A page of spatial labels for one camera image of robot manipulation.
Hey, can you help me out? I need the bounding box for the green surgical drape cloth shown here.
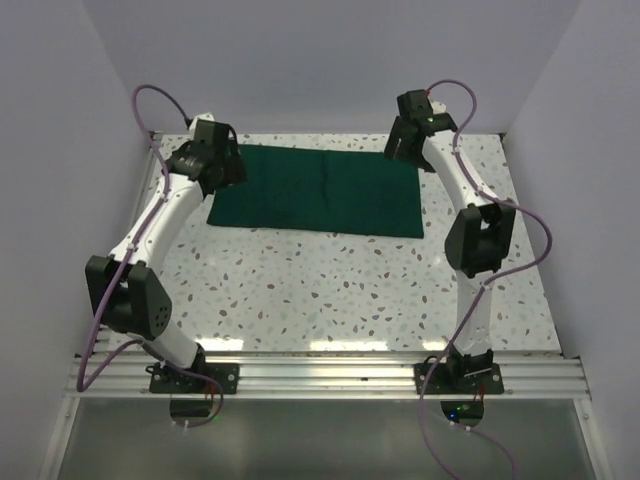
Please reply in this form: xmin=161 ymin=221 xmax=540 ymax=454
xmin=207 ymin=145 xmax=424 ymax=239

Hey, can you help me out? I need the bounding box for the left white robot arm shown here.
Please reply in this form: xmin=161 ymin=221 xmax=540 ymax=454
xmin=85 ymin=117 xmax=247 ymax=393

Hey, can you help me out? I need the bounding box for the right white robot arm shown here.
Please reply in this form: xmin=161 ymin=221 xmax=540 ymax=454
xmin=384 ymin=90 xmax=515 ymax=393

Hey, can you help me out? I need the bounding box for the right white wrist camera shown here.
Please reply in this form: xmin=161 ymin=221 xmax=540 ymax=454
xmin=431 ymin=101 xmax=447 ymax=115

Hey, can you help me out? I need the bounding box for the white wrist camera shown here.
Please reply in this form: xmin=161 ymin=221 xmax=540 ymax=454
xmin=188 ymin=112 xmax=215 ymax=129
xmin=431 ymin=101 xmax=447 ymax=115

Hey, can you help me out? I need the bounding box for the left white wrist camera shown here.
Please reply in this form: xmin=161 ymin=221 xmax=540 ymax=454
xmin=188 ymin=112 xmax=215 ymax=129

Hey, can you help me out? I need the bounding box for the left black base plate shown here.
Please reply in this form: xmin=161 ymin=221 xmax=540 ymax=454
xmin=145 ymin=362 xmax=240 ymax=395

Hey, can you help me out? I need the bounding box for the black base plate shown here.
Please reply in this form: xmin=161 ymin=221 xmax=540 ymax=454
xmin=145 ymin=362 xmax=240 ymax=395
xmin=413 ymin=363 xmax=505 ymax=396

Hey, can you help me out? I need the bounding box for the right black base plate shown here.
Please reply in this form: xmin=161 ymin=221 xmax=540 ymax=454
xmin=413 ymin=363 xmax=505 ymax=396

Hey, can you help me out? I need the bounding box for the aluminium mounting rail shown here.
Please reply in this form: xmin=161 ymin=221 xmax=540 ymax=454
xmin=69 ymin=352 xmax=586 ymax=401

